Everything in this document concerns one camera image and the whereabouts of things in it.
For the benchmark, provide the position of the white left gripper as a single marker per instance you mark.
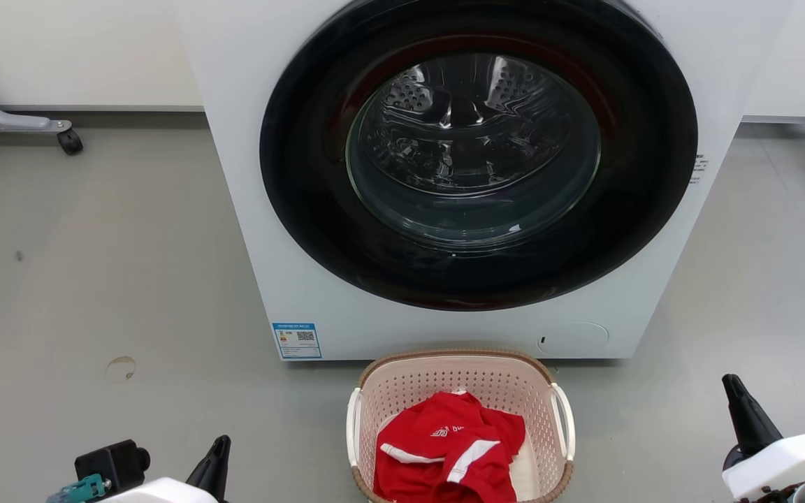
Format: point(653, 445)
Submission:
point(161, 492)

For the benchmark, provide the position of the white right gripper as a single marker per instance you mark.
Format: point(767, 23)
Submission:
point(787, 464)

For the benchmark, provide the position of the beige perforated laundry basket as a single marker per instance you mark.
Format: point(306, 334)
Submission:
point(458, 377)

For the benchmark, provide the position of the teal connector plug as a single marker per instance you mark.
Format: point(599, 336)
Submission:
point(81, 487)

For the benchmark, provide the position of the blue energy label sticker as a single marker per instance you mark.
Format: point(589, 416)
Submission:
point(297, 341)

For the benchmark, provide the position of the red garment with white stripes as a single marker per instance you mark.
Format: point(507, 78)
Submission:
point(430, 475)

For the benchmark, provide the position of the round white filter cover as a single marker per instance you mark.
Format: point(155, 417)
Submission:
point(577, 338)

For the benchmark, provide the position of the white front-load washing machine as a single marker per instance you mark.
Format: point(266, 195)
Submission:
point(249, 181)

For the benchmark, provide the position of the round black washing machine door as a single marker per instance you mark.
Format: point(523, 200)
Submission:
point(298, 181)

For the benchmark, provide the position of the black caster wheel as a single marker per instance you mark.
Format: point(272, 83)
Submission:
point(70, 142)

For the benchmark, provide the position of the white partition panel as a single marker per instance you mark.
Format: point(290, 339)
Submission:
point(74, 49)
point(801, 56)

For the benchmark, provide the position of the black left wrist camera block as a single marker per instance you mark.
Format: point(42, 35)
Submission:
point(112, 464)

